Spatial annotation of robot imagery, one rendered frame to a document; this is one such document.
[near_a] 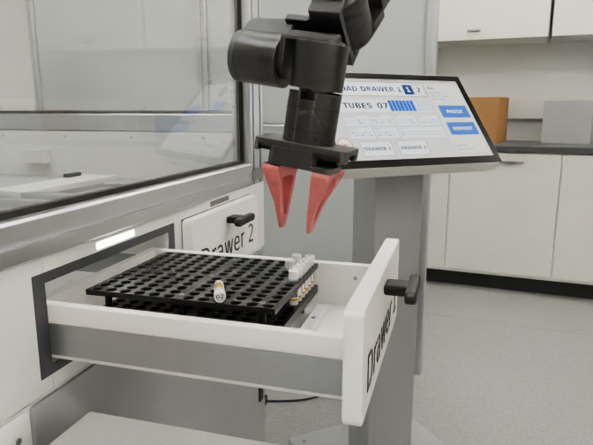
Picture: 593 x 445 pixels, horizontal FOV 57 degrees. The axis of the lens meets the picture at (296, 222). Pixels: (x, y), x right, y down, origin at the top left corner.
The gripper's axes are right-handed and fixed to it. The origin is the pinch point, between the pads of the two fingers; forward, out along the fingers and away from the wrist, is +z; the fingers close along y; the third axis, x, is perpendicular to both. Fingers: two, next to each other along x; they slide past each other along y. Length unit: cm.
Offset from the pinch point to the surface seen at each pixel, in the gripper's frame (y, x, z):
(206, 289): 7.6, 5.6, 8.3
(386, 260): -10.4, -2.4, 2.7
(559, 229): -73, -288, 46
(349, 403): -11.6, 14.5, 11.1
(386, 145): 4, -82, -3
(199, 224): 21.5, -18.4, 8.8
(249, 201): 22.4, -40.2, 8.7
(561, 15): -48, -324, -76
